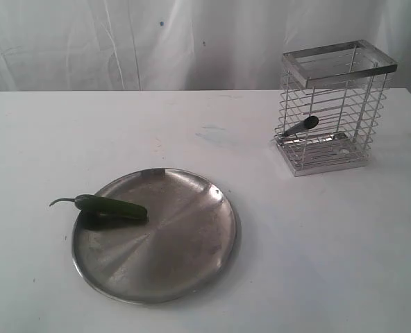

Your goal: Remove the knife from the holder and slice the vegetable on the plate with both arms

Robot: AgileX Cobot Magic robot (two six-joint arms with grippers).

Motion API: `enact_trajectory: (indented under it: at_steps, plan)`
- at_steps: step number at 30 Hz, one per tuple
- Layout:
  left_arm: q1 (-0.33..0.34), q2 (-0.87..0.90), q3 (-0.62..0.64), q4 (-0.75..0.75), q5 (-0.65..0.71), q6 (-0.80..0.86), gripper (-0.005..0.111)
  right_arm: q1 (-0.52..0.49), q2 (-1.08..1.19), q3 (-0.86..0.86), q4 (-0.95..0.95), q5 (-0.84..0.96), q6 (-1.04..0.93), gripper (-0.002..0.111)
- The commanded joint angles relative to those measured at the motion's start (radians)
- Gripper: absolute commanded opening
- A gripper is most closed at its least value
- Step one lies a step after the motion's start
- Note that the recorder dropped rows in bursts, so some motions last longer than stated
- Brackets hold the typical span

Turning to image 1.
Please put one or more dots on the round steel plate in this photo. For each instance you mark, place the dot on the round steel plate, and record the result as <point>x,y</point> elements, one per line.
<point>186,242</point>

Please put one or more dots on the black handled serrated knife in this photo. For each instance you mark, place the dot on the black handled serrated knife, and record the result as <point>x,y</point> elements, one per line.
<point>302,126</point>

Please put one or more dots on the chrome wire utensil holder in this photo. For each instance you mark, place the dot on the chrome wire utensil holder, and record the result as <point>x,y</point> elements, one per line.
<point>343,85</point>

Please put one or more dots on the green chili pepper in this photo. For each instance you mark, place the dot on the green chili pepper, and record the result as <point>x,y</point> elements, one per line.
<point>106,206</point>

